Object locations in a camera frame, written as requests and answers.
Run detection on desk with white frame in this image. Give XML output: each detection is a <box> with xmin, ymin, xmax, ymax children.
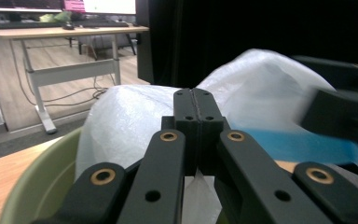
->
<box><xmin>0</xmin><ymin>21</ymin><xmax>151</xmax><ymax>135</ymax></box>

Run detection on green plastic bin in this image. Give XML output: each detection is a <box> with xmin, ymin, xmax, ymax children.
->
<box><xmin>0</xmin><ymin>126</ymin><xmax>231</xmax><ymax>224</ymax></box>

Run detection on white plastic bag blue band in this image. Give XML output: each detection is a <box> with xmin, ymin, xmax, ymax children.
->
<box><xmin>74</xmin><ymin>48</ymin><xmax>358</xmax><ymax>224</ymax></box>

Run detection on dark curtain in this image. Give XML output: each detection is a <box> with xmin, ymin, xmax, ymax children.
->
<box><xmin>135</xmin><ymin>0</ymin><xmax>358</xmax><ymax>89</ymax></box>

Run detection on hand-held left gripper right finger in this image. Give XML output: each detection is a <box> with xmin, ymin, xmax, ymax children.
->
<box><xmin>193</xmin><ymin>88</ymin><xmax>231</xmax><ymax>175</ymax></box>

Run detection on black keyboard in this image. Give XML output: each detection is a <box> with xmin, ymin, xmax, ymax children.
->
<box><xmin>0</xmin><ymin>21</ymin><xmax>49</xmax><ymax>31</ymax></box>
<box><xmin>71</xmin><ymin>20</ymin><xmax>131</xmax><ymax>28</ymax></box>

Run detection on light green object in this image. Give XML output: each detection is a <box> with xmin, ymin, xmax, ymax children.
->
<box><xmin>39</xmin><ymin>11</ymin><xmax>73</xmax><ymax>23</ymax></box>

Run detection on computer monitor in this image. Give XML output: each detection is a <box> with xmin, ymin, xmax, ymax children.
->
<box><xmin>0</xmin><ymin>0</ymin><xmax>63</xmax><ymax>14</ymax></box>
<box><xmin>62</xmin><ymin>0</ymin><xmax>137</xmax><ymax>16</ymax></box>

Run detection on tangle of thin black cables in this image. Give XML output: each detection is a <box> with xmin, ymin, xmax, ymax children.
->
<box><xmin>10</xmin><ymin>40</ymin><xmax>110</xmax><ymax>108</ymax></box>

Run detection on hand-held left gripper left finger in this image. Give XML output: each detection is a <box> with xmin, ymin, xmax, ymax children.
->
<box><xmin>161</xmin><ymin>88</ymin><xmax>200</xmax><ymax>177</ymax></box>

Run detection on dark chair legs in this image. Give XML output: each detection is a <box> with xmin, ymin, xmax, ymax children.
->
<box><xmin>66</xmin><ymin>34</ymin><xmax>138</xmax><ymax>62</ymax></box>

